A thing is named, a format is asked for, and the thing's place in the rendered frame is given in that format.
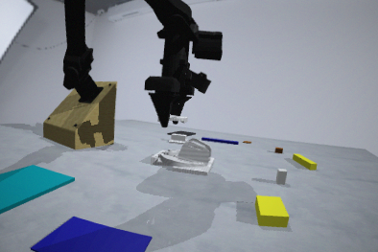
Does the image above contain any blue flat square mat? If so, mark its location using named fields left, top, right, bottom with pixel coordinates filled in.
left=31, top=217, right=152, bottom=252

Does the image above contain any yellow rectangular bar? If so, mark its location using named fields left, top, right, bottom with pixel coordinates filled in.
left=293, top=154, right=317, bottom=171

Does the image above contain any small white block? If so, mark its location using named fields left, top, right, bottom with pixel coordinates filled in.
left=276, top=169, right=287, bottom=185

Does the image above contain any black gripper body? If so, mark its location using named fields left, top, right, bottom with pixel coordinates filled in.
left=145, top=55, right=195, bottom=96

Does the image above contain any teal flat plate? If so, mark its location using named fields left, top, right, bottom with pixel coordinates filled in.
left=0, top=165, right=75, bottom=214

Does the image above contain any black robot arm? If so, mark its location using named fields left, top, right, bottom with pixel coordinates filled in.
left=63, top=0, right=223, bottom=103

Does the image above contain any white rounded plate with two holes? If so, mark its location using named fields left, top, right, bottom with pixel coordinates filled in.
left=169, top=115, right=188, bottom=124

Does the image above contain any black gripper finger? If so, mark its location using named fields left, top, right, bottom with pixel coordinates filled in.
left=149, top=92, right=180, bottom=127
left=171, top=96, right=192, bottom=125

